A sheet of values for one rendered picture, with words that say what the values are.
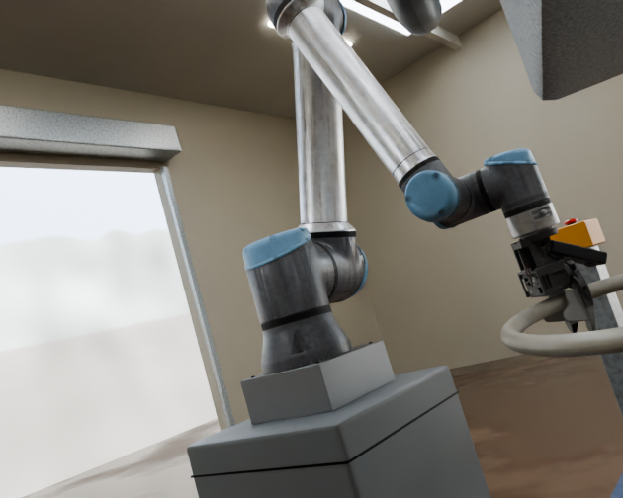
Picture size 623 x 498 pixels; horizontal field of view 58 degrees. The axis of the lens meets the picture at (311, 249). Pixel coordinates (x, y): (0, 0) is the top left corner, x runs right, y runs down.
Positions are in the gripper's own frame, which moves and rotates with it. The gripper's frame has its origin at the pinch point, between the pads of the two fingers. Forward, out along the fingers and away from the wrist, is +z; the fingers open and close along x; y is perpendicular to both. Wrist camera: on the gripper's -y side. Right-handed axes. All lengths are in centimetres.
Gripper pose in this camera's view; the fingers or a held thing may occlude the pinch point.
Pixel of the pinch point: (584, 327)
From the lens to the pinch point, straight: 119.9
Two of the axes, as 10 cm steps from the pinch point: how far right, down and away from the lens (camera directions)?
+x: 1.3, -1.3, -9.8
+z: 3.3, 9.4, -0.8
